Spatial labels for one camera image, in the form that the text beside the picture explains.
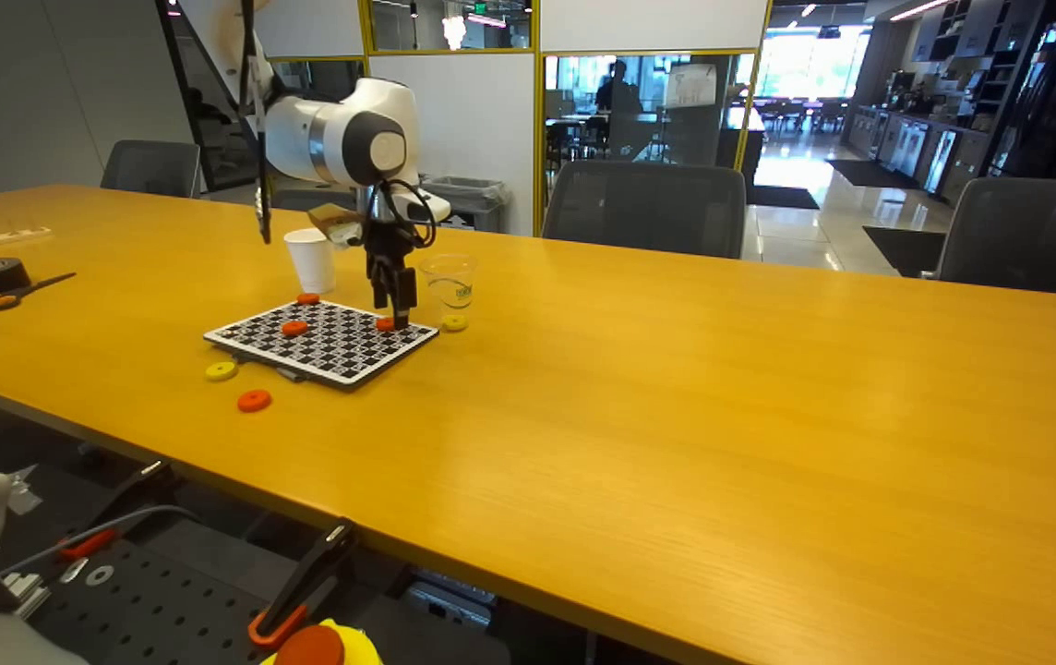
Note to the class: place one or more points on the transparent plastic cup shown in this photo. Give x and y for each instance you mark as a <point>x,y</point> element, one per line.
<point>453,283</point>

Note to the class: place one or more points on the yellow disc beside clear cup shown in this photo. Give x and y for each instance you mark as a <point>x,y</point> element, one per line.
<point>454,321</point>

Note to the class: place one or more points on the grey office chair left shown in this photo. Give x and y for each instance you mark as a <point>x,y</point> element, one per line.
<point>649,203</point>

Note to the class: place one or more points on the grey office chair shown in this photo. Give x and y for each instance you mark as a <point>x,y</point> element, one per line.
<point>1000,233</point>
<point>649,203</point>
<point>151,168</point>

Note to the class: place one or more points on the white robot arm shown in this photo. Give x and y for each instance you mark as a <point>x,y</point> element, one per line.
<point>368,140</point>

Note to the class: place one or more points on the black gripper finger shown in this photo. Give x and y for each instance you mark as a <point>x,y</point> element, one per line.
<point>377,294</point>
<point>402,297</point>

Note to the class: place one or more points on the yellow disc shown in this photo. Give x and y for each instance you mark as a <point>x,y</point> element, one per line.
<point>454,321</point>
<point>217,370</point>

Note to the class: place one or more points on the grey office chair far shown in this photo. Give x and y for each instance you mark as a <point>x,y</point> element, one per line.
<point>151,168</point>

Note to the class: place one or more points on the black white checkered board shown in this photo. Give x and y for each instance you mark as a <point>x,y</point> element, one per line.
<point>339,345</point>

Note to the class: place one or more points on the white paper cup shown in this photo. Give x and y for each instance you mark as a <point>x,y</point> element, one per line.
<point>311,260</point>

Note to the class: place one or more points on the grey office chair right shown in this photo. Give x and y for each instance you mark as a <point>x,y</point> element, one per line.
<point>1000,233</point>

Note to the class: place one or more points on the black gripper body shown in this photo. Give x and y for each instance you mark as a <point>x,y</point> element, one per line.
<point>386,249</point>

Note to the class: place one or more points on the red handled tool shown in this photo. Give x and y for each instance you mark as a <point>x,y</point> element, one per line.
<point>126,502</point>

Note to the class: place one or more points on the orange disc on table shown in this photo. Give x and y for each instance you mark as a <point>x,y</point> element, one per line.
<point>252,400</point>

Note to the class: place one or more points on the yellow red emergency stop button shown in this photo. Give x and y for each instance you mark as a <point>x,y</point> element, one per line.
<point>327,644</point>

